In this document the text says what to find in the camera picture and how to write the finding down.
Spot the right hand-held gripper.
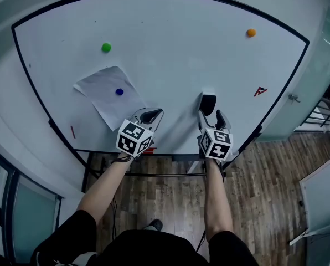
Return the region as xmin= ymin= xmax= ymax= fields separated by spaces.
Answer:
xmin=197 ymin=109 xmax=239 ymax=163

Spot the black metal railing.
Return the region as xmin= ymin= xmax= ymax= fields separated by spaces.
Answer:
xmin=302 ymin=94 xmax=330 ymax=133

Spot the black whiteboard eraser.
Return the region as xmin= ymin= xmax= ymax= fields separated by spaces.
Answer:
xmin=198 ymin=88 xmax=218 ymax=117

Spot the person's right forearm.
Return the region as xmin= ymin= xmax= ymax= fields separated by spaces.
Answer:
xmin=204 ymin=158 xmax=235 ymax=243

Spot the frosted glass door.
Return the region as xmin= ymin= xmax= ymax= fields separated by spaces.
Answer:
xmin=256 ymin=4 xmax=330 ymax=143

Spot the person's black shirt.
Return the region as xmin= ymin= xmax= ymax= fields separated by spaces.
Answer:
xmin=29 ymin=209 xmax=260 ymax=266

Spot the person's dark shoe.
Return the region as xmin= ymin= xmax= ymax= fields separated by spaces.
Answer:
xmin=143 ymin=218 xmax=164 ymax=232

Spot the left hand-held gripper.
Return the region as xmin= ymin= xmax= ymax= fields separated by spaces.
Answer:
xmin=115 ymin=107 xmax=164 ymax=158

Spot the black framed whiteboard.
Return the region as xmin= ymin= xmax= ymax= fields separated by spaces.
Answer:
xmin=11 ymin=0 xmax=311 ymax=172

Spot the person's left forearm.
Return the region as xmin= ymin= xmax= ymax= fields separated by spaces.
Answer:
xmin=76 ymin=152 xmax=135 ymax=227

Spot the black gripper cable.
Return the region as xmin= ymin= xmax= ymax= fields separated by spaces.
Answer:
xmin=111 ymin=195 xmax=118 ymax=241
xmin=195 ymin=229 xmax=208 ymax=254

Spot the red logo sticker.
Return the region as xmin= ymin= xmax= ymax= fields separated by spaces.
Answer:
xmin=253 ymin=86 xmax=269 ymax=98

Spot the white paper sheet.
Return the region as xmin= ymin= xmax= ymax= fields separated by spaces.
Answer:
xmin=73 ymin=65 xmax=147 ymax=132

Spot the black framed glass partition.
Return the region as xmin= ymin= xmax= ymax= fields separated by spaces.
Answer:
xmin=0 ymin=141 xmax=64 ymax=263

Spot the white panel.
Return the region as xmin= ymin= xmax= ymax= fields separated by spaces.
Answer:
xmin=288 ymin=148 xmax=330 ymax=266

